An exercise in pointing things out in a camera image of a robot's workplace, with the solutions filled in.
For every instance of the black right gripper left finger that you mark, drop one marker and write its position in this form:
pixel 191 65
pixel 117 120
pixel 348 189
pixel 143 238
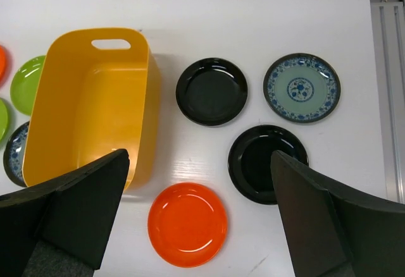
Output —
pixel 61 227

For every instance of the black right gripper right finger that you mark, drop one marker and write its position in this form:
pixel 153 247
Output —
pixel 333 229

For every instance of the black plate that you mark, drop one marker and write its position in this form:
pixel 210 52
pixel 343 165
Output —
pixel 211 91
pixel 249 160

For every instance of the green plate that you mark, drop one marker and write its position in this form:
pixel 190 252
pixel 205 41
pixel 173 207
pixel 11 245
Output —
pixel 4 119
pixel 25 83

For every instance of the yellow plastic bin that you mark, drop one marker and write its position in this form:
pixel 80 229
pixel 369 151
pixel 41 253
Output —
pixel 99 91

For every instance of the blue floral plate left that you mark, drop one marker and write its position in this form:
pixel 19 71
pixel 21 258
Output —
pixel 14 154

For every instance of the blue floral plate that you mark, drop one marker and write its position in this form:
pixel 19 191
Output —
pixel 14 154
pixel 302 88

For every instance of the orange plate front right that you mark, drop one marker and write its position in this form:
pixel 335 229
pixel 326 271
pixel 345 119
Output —
pixel 187 224

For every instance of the orange plate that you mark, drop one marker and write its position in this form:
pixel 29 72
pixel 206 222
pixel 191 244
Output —
pixel 3 64
pixel 187 224

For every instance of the blue floral plate right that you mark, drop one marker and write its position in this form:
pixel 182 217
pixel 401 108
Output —
pixel 302 88

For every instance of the orange plate back left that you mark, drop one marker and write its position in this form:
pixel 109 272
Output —
pixel 3 64

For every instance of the aluminium rail right side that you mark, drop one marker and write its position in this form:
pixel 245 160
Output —
pixel 387 18

